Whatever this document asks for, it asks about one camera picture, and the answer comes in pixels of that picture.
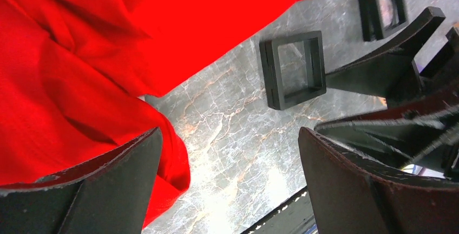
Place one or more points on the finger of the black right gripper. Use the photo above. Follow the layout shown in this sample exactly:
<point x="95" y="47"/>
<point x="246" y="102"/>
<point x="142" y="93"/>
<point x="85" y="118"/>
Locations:
<point x="378" y="72"/>
<point x="423" y="133"/>

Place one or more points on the red garment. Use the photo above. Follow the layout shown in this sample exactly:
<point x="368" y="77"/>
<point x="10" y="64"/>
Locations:
<point x="73" y="73"/>

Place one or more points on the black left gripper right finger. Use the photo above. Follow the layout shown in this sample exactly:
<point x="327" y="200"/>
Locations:
<point x="353" y="194"/>

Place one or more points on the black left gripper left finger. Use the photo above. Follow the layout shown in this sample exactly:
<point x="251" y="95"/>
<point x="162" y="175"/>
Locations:
<point x="107" y="194"/>

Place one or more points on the black square frame box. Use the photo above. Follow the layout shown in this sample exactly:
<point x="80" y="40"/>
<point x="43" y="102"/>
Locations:
<point x="314" y="67"/>

